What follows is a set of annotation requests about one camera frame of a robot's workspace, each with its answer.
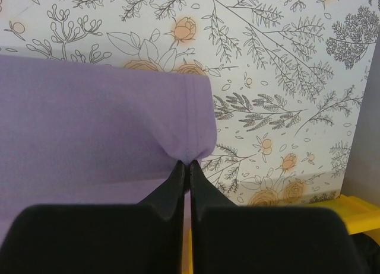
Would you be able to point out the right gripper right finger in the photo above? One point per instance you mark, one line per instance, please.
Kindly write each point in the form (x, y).
(227, 238)

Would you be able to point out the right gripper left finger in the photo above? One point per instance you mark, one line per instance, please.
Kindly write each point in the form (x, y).
(142, 238)

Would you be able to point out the purple t shirt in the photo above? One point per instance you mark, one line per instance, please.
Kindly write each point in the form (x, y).
(79, 133)

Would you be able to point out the yellow plastic bin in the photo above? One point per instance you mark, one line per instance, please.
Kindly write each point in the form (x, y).
(358, 216)

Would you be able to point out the floral table mat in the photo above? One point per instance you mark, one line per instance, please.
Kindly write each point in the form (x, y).
(288, 76)

